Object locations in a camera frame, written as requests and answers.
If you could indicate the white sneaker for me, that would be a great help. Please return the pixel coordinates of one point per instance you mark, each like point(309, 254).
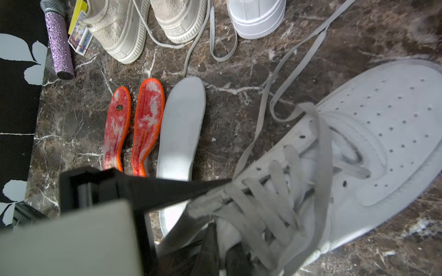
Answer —
point(350, 163)
point(254, 19)

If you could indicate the red orange insole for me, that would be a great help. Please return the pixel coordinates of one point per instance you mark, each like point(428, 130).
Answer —
point(116, 128)

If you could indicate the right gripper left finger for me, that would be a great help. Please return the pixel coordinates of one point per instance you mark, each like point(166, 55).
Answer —
point(208, 260)

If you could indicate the purple card box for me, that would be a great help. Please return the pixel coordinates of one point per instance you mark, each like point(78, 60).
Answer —
point(80, 37)

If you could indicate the purple glitter bottle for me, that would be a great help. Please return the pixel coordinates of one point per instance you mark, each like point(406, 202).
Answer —
point(58, 38)

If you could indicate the beige lace sneaker one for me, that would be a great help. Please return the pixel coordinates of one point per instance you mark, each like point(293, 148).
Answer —
point(118, 27)
point(184, 22)

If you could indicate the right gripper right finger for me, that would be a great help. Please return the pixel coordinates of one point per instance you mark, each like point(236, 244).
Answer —
point(237, 263)

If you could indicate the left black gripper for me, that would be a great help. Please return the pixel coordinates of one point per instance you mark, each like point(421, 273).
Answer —
point(86, 187)

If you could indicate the white insole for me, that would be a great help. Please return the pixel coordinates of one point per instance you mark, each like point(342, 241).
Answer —
point(180, 130)

